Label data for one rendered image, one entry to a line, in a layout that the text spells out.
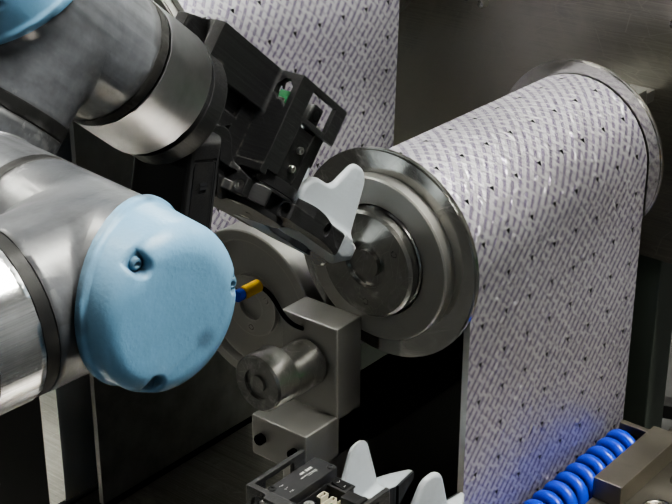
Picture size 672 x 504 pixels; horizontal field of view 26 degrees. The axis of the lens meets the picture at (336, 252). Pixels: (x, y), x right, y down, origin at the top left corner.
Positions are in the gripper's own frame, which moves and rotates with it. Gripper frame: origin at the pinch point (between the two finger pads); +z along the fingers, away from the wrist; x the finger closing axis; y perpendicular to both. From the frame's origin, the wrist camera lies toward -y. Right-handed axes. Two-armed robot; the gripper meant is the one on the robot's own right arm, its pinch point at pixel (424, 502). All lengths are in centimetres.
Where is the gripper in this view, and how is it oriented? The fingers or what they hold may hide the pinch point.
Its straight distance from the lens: 100.3
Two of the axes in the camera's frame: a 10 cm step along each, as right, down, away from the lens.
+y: 0.0, -9.1, -4.2
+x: -7.7, -2.7, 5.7
